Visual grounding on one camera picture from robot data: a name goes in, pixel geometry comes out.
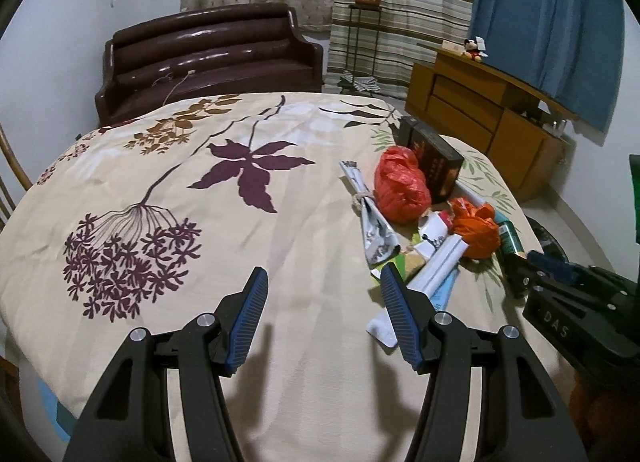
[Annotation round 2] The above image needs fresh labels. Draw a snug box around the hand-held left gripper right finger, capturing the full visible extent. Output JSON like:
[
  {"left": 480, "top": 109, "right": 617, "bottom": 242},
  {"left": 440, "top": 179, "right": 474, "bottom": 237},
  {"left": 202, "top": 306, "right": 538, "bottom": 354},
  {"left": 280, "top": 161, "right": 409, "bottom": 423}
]
[{"left": 380, "top": 262, "right": 588, "bottom": 462}]

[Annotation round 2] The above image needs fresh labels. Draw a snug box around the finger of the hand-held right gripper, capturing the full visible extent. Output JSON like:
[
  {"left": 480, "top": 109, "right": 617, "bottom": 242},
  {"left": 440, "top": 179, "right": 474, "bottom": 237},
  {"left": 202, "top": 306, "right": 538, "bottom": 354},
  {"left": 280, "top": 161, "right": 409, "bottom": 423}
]
[
  {"left": 526, "top": 250, "right": 577, "bottom": 283},
  {"left": 504, "top": 257, "right": 551, "bottom": 299}
]

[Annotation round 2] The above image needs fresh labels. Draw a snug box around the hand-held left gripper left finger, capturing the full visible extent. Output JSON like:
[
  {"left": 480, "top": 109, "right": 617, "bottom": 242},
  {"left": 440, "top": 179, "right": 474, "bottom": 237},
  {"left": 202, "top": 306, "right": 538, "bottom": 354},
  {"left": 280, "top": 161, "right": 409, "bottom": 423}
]
[{"left": 62, "top": 267, "right": 269, "bottom": 462}]

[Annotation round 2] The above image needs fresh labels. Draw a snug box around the black lined trash bin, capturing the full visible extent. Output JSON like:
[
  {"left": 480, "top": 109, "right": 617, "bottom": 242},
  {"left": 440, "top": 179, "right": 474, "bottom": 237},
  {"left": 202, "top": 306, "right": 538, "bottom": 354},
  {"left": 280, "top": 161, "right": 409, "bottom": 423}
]
[{"left": 525, "top": 214, "right": 569, "bottom": 263}]

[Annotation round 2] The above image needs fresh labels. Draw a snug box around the dark green can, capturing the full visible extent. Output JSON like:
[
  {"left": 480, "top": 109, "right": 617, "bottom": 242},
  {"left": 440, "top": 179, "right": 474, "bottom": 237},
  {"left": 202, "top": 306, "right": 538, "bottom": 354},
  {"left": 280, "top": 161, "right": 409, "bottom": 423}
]
[{"left": 500, "top": 219, "right": 531, "bottom": 267}]

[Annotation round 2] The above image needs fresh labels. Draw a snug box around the white tube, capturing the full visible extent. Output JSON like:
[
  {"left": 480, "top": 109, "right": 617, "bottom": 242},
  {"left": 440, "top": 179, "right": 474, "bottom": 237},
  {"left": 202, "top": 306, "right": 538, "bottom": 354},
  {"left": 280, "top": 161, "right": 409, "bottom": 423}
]
[{"left": 366, "top": 234, "right": 468, "bottom": 348}]

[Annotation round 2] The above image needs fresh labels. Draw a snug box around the orange plastic bag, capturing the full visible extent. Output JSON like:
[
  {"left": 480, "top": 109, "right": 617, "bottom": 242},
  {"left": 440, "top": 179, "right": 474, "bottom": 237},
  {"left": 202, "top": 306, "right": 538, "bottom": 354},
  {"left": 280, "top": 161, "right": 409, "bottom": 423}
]
[{"left": 447, "top": 197, "right": 501, "bottom": 260}]

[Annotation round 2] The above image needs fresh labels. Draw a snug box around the red plastic bag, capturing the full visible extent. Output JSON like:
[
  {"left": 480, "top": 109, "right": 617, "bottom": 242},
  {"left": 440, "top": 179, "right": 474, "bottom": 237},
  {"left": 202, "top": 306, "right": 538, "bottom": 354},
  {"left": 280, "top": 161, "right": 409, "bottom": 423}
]
[{"left": 374, "top": 145, "right": 432, "bottom": 223}]

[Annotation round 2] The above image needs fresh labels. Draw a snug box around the crumpled white red paper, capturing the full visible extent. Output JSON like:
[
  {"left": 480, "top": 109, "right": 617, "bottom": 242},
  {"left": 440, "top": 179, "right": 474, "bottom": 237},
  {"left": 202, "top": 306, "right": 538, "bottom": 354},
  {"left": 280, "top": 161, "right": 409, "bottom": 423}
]
[{"left": 412, "top": 209, "right": 456, "bottom": 260}]

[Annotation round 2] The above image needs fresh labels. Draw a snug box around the floral beige tablecloth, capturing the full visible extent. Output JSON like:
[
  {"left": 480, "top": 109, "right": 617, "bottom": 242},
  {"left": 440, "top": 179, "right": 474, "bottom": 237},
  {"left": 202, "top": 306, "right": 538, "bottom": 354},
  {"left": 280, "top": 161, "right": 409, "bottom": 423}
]
[{"left": 0, "top": 92, "right": 576, "bottom": 462}]

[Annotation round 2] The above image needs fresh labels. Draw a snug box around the black box with orange print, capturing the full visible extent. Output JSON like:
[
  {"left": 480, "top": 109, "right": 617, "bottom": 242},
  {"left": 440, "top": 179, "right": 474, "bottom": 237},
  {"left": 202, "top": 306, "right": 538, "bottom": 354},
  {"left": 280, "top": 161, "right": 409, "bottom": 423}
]
[{"left": 410, "top": 126, "right": 466, "bottom": 205}]

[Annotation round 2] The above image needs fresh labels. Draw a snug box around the wooden cabinet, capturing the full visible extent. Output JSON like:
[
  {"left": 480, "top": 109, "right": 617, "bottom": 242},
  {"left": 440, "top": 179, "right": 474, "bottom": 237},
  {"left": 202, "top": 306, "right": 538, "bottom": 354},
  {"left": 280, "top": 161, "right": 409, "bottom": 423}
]
[{"left": 405, "top": 48, "right": 583, "bottom": 203}]

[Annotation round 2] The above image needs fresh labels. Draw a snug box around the mouse plush toy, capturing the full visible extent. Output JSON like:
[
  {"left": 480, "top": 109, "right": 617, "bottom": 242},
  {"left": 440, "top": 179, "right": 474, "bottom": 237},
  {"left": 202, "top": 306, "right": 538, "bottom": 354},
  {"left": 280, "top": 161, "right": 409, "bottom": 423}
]
[{"left": 460, "top": 36, "right": 489, "bottom": 64}]

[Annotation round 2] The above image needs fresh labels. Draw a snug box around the checked cloth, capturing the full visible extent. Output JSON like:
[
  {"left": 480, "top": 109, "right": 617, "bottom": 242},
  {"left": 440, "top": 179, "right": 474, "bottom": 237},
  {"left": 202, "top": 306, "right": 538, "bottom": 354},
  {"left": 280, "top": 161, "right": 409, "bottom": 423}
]
[{"left": 337, "top": 70, "right": 382, "bottom": 95}]

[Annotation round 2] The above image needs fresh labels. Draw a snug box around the blue curtain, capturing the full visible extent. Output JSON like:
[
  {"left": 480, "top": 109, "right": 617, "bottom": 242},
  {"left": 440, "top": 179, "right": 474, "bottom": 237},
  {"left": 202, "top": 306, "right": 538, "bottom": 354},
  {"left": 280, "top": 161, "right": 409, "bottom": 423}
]
[{"left": 467, "top": 0, "right": 627, "bottom": 133}]

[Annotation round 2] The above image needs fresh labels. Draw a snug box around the brown leather sofa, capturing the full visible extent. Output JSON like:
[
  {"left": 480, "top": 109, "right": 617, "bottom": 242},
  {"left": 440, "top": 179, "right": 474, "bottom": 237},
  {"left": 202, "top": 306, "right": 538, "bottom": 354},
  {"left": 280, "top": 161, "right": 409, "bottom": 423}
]
[{"left": 95, "top": 2, "right": 325, "bottom": 125}]

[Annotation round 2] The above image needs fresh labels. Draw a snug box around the wooden chair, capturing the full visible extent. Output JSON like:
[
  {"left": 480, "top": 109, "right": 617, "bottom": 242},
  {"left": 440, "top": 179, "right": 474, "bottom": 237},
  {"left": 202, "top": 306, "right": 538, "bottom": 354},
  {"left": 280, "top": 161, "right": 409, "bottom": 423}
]
[{"left": 0, "top": 122, "right": 37, "bottom": 229}]

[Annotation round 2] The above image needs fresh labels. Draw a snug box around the black metal plant stand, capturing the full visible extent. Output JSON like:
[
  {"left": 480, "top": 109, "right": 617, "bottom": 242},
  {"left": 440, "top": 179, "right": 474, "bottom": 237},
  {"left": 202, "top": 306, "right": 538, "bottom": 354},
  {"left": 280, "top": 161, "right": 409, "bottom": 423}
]
[{"left": 345, "top": 4, "right": 384, "bottom": 87}]

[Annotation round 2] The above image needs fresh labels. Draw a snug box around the striped curtain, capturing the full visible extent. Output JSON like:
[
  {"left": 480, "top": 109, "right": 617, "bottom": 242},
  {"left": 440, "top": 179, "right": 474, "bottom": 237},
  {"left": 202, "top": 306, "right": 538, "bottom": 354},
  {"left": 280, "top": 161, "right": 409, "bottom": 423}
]
[{"left": 325, "top": 0, "right": 481, "bottom": 98}]

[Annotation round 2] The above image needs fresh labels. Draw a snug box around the thin white cable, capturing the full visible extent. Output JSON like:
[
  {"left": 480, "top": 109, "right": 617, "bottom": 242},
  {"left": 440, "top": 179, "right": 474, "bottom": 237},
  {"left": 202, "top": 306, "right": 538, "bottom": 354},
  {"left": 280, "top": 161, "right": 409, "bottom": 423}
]
[{"left": 150, "top": 69, "right": 197, "bottom": 106}]

